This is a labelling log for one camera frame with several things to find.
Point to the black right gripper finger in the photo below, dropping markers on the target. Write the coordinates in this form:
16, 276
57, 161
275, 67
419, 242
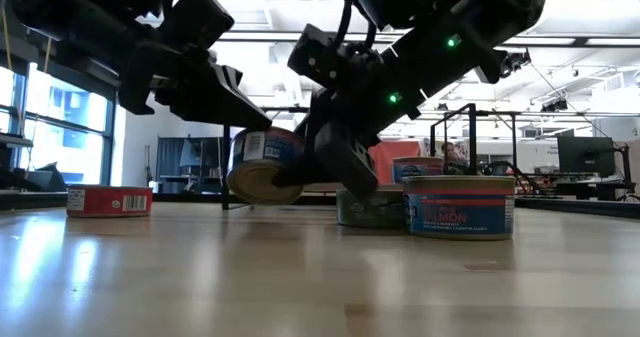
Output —
302, 177

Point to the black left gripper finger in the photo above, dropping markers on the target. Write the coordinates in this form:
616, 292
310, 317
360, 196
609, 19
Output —
215, 104
227, 79

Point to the blue label salmon can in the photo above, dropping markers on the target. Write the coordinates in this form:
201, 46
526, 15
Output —
270, 147
417, 167
460, 212

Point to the green label tuna can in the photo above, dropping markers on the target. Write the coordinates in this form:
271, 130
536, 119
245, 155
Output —
370, 212

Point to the red label tuna can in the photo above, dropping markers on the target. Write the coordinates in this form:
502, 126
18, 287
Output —
105, 202

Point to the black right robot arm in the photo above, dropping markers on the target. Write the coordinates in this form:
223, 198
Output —
475, 7

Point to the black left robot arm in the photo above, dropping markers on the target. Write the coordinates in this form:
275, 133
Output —
75, 17

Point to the orange partition panel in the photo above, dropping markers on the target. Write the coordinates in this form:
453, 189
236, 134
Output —
400, 149

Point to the large window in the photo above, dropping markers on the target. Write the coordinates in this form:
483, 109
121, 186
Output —
65, 127

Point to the white bucket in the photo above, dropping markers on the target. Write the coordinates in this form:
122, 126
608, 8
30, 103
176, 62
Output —
153, 187

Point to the person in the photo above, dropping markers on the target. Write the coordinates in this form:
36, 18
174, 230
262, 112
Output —
450, 153

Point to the black office chair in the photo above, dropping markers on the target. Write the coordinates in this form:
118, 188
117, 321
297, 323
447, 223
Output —
50, 177

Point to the black computer monitor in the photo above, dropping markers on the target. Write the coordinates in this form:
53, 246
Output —
585, 154

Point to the dark office desk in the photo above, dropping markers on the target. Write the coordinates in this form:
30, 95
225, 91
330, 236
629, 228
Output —
595, 189

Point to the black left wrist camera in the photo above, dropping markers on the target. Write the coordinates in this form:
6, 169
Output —
200, 17

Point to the wooden shelf black metal frame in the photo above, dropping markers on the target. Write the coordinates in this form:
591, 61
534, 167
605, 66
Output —
471, 142

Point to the grey wall shelf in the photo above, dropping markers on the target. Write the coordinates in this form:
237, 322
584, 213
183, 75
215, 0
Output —
15, 140

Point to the black ceiling camera cluster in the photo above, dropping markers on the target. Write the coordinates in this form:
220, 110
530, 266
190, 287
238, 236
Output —
552, 105
515, 61

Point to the black metal rig frame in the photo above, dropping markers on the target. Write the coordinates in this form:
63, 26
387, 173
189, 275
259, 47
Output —
575, 114

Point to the black ceiling light rail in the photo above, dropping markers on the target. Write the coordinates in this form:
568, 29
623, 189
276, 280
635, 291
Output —
580, 41

